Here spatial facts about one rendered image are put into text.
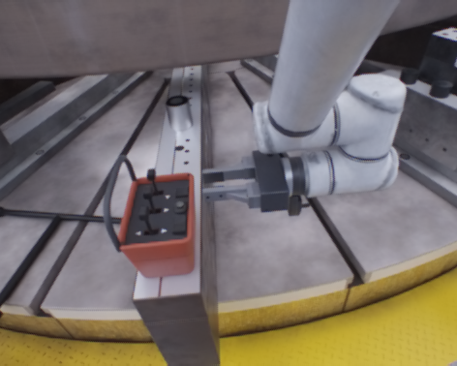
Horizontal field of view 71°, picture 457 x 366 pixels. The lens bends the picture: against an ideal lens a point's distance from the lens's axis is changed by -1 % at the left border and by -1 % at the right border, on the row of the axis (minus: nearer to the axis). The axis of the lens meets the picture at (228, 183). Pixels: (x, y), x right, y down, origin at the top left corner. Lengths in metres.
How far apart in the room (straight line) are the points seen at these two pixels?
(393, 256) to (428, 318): 0.37
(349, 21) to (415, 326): 1.32
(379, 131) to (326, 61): 0.26
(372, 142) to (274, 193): 0.18
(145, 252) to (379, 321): 1.06
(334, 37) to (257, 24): 0.85
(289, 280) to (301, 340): 0.32
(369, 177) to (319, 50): 0.35
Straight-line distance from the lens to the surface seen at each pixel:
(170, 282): 0.69
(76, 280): 1.28
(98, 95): 2.28
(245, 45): 1.15
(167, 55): 1.15
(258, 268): 1.14
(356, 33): 0.30
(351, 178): 0.61
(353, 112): 0.54
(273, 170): 0.60
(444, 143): 1.40
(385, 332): 1.45
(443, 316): 1.56
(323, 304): 1.32
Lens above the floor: 1.26
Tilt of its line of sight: 41 degrees down
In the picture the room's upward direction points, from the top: 6 degrees counter-clockwise
